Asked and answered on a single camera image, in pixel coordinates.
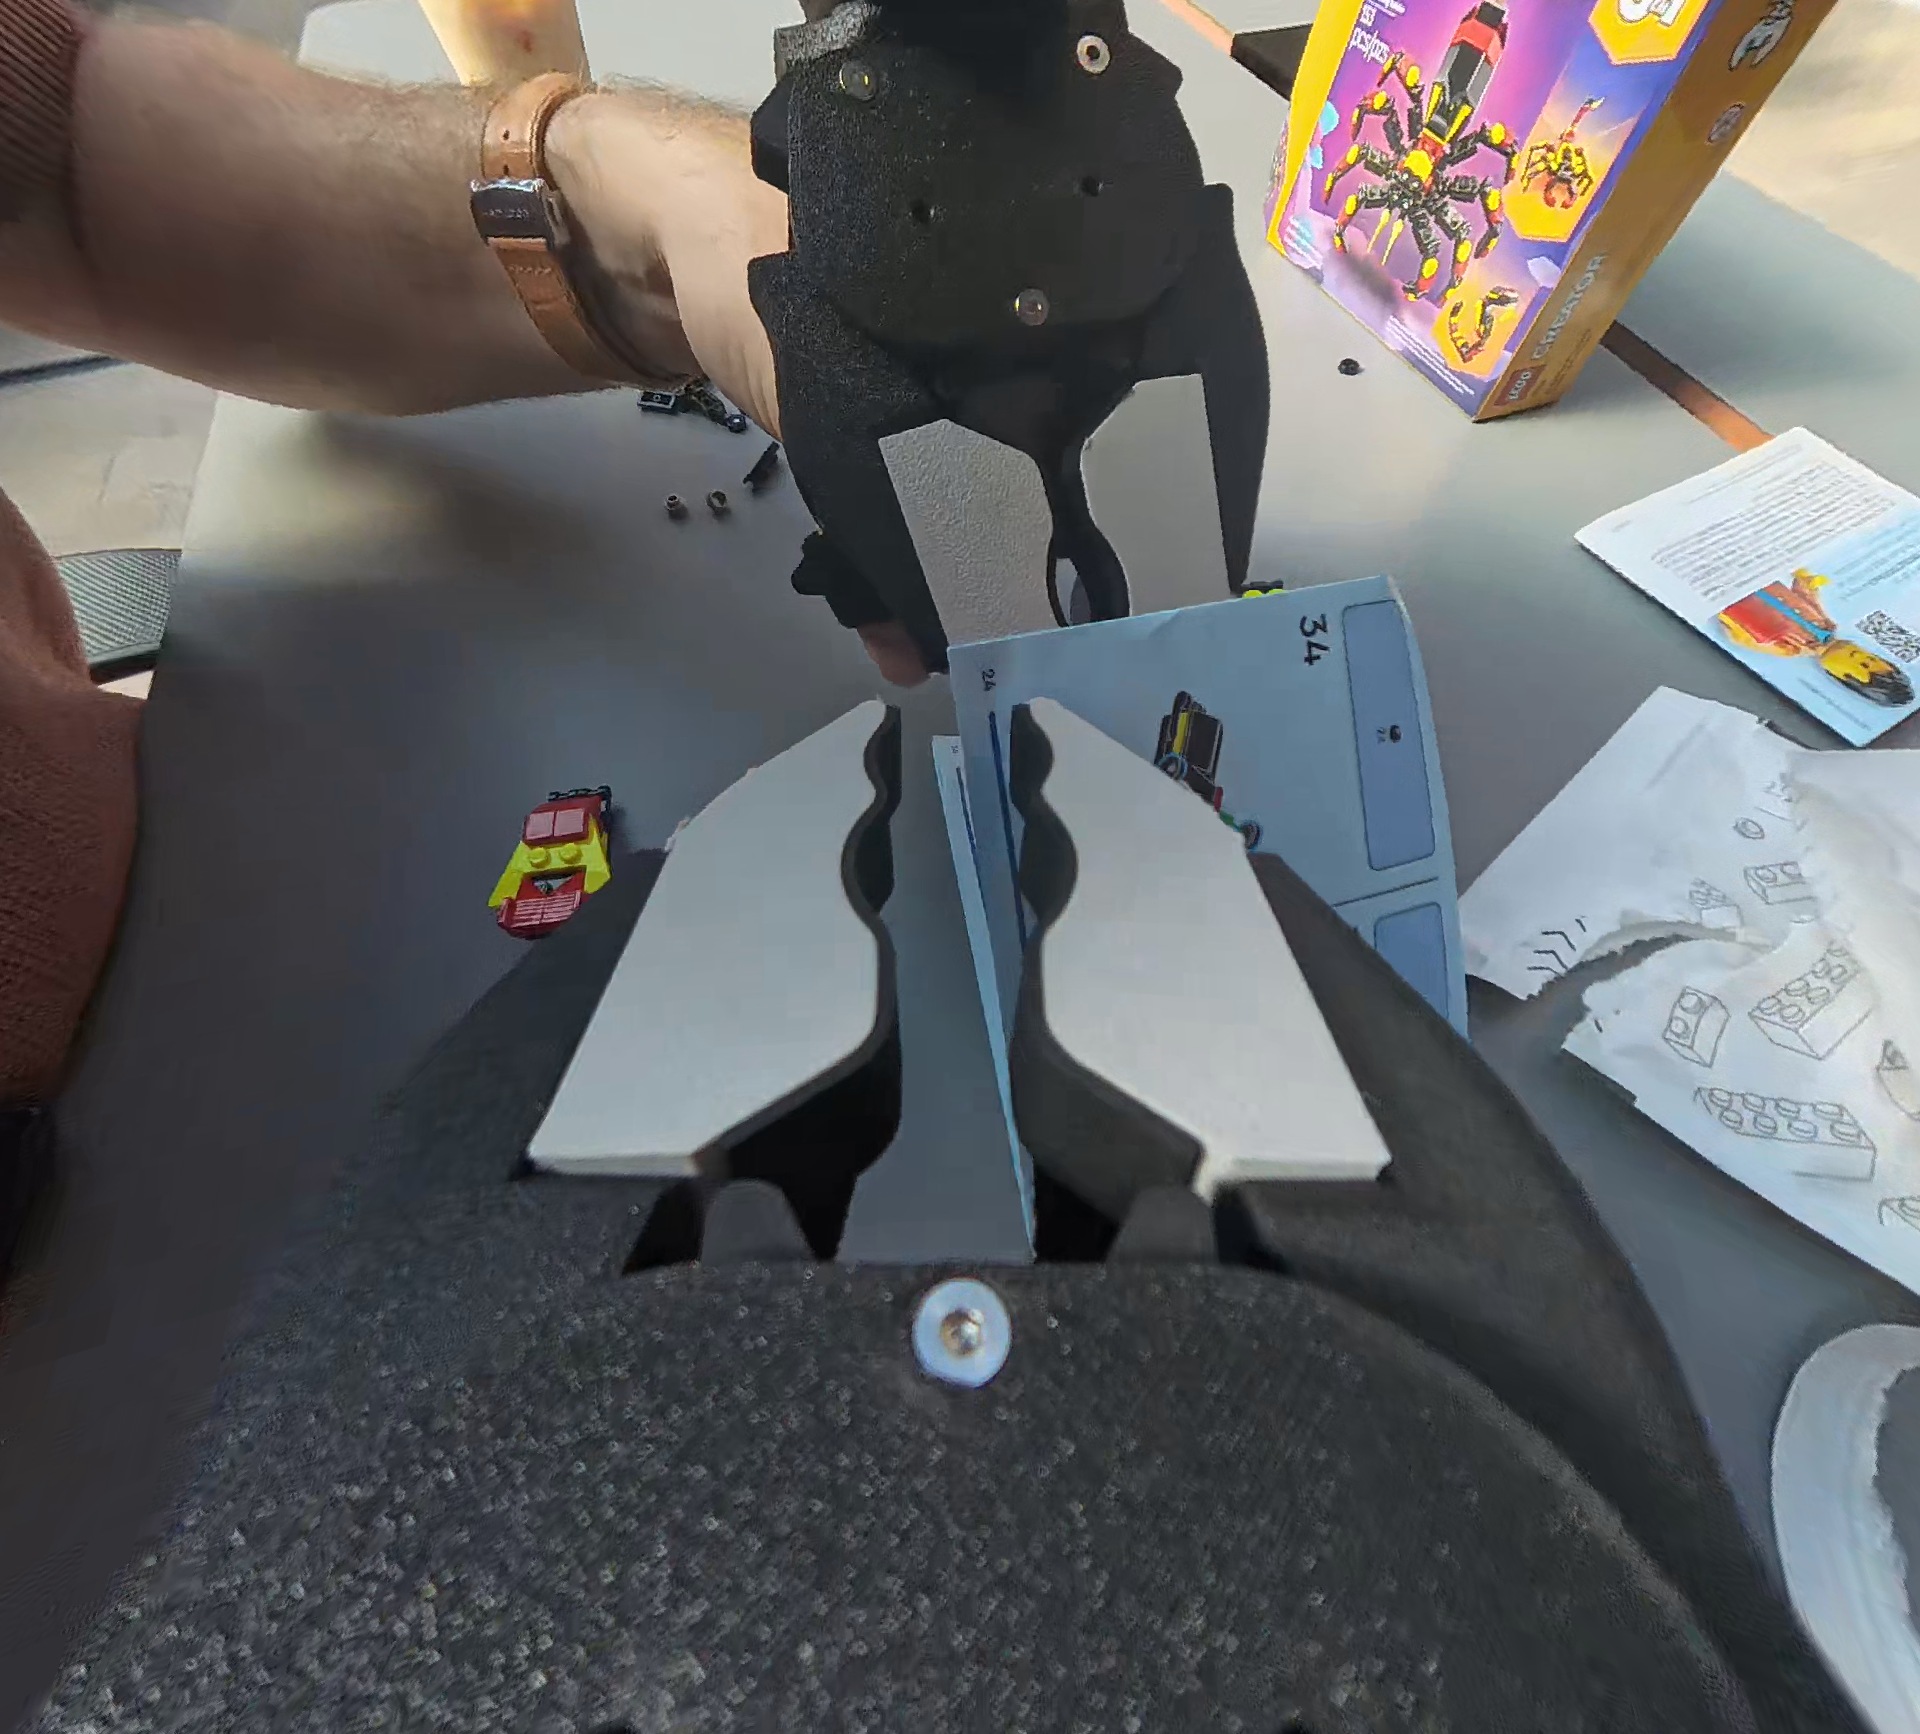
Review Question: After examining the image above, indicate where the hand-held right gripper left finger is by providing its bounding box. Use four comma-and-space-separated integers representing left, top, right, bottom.
524, 695, 905, 1181

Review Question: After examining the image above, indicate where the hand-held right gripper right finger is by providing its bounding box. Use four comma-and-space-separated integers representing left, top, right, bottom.
1007, 695, 1393, 1203

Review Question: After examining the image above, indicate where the blue instruction booklet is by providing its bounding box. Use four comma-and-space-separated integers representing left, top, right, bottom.
931, 575, 1469, 1256

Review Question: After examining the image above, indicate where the person's left forearm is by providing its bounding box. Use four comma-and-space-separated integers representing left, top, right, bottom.
0, 0, 588, 419

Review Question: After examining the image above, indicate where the person's left hand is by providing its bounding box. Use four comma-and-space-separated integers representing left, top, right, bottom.
540, 90, 936, 690

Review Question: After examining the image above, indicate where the red and yellow brick assembly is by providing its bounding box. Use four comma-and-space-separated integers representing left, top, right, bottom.
486, 786, 618, 939

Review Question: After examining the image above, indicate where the torn white paper bag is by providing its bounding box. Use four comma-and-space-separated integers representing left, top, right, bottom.
1458, 685, 1920, 1278

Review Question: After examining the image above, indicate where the purple and orange toy box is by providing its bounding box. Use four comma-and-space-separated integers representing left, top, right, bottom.
1264, 0, 1892, 422

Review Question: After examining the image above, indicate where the black mesh chair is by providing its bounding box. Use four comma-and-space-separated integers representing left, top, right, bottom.
52, 545, 183, 683

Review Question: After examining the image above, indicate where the person's brown sweater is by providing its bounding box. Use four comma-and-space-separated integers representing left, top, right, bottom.
0, 488, 151, 1110

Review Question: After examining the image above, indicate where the white printed leaflet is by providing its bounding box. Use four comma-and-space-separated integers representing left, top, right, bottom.
1573, 425, 1920, 749

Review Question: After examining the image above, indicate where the torn white paper piece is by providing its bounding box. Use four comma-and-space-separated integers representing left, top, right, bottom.
1769, 1320, 1920, 1734

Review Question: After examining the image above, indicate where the brown leather strap wristwatch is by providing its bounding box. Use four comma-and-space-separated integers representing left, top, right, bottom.
468, 71, 650, 390

